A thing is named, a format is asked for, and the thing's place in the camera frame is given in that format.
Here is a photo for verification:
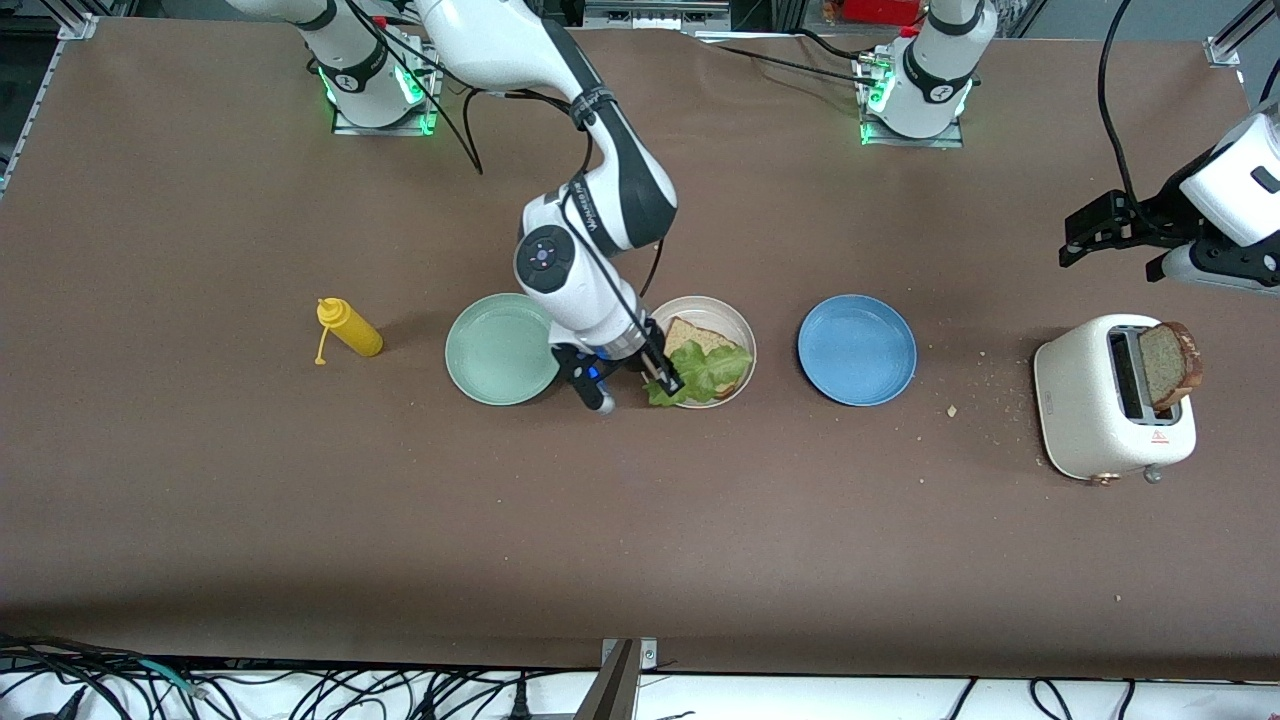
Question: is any silver aluminium frame rail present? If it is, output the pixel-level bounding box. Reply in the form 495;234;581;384
585;0;731;31

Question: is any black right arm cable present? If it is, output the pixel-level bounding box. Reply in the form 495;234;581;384
345;0;669;336

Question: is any red box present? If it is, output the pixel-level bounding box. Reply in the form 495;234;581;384
843;0;926;26

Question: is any green lettuce leaf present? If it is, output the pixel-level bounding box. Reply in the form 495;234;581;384
645;340;753;408

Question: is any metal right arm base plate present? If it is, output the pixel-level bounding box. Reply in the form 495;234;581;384
332;40;444;136

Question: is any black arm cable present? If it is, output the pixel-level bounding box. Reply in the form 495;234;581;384
345;0;669;336
1097;0;1143;209

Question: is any teal floor cable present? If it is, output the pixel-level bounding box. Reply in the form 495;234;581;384
138;657;208;699

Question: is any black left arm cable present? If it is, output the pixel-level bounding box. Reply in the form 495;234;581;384
1097;0;1143;209

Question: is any white toaster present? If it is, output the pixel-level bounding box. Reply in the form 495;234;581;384
1033;314;1198;487

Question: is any beige plate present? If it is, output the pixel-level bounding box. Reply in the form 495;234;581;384
637;296;758;409

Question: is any dark crust bread slice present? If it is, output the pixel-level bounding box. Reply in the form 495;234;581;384
1138;321;1204;409

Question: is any black base power cable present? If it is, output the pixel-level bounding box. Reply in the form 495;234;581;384
690;28;886;89

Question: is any grey aluminium beam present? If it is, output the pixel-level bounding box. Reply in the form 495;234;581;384
575;640;637;720

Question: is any blue plate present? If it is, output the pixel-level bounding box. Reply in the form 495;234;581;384
797;294;918;407

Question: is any pale green plate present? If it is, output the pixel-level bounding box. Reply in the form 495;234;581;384
445;292;566;407

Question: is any light crust bread slice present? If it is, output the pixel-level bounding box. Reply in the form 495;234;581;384
660;316;746;401

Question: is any yellow mustard squeeze bottle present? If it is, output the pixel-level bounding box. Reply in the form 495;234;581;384
315;298;384;366

